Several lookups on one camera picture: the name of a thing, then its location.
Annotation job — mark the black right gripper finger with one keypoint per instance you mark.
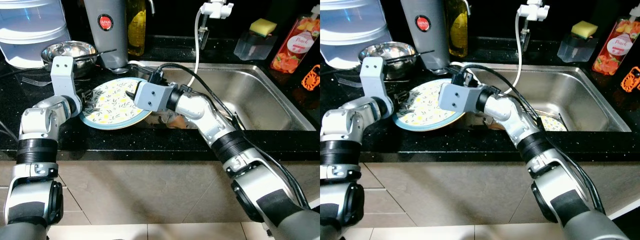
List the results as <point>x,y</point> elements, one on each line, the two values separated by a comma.
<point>131,95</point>

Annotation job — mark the floral plate with blue rim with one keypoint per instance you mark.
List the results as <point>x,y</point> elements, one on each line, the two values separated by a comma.
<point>112,107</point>
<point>425,110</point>

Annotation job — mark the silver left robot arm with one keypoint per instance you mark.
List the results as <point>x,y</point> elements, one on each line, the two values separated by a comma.
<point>342,200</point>
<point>35,200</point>

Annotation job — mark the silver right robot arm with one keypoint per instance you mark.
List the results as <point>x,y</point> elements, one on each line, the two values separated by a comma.
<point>565,185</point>
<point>260,185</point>

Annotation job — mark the stainless steel bowl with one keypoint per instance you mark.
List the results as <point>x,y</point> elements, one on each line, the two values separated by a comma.
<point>67,54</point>
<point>387,55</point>

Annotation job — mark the clear plastic fork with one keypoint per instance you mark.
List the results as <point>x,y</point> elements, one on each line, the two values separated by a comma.
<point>35,80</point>
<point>350,81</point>

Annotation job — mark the yellow oil bottle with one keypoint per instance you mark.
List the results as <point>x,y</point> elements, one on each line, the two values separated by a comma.
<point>457,30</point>
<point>136,30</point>

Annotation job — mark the grey appliance with red badge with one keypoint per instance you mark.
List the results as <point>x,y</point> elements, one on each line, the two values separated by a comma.
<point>425,42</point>
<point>106,40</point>

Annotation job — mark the clear water jug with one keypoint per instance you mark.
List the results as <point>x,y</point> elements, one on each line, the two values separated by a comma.
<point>352,30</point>
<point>30,30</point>

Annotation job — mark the orange plastic scrubber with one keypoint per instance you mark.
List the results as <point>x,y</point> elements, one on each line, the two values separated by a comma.
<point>311,77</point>
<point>631,80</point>

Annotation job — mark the small floral plate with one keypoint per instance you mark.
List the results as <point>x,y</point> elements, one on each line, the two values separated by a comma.
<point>552,124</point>

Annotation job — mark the clear plastic sponge holder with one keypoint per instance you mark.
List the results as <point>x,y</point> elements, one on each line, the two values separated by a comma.
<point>252,47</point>
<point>575,50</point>

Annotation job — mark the stainless steel sink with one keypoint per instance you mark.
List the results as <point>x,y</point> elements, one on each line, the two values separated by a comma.
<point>575,95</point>
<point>260,95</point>

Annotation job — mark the red peach soap bottle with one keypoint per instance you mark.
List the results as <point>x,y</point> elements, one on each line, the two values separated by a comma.
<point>295,47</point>
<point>615,47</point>

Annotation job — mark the yellow green sponge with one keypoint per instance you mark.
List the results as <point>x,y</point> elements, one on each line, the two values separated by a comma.
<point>584,29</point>
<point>263,26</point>

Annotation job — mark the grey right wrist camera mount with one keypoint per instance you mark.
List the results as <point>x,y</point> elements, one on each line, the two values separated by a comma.
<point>152,96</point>
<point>457,97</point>

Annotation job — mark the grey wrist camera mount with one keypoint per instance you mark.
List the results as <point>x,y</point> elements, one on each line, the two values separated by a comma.
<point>457,97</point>
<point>372,75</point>
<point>152,96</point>
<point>62,75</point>

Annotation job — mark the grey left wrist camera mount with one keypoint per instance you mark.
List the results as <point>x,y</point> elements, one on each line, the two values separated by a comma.
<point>62,75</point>
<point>372,75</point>

